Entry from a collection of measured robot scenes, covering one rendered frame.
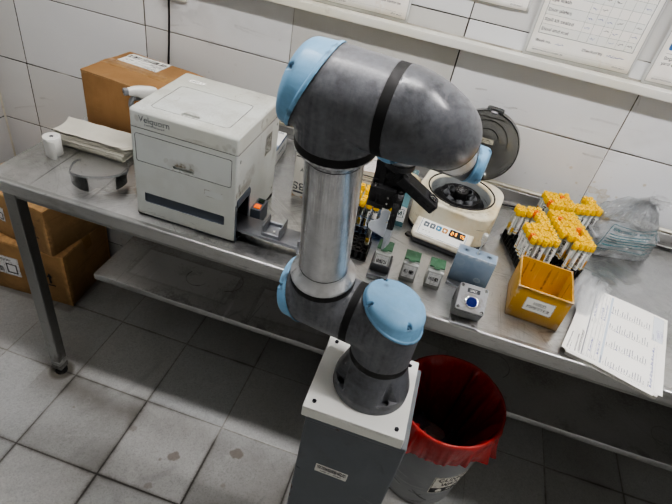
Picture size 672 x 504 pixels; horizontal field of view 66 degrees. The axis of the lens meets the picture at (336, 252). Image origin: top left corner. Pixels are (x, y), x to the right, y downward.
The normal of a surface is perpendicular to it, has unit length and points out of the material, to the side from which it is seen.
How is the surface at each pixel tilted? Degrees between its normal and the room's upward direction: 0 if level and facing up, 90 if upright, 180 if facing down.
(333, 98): 76
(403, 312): 7
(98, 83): 89
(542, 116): 90
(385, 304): 7
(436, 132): 81
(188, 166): 90
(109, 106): 91
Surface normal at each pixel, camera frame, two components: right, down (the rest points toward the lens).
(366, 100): -0.30, 0.14
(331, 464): -0.27, 0.57
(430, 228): -0.03, -0.47
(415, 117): 0.04, 0.33
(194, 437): 0.16, -0.77
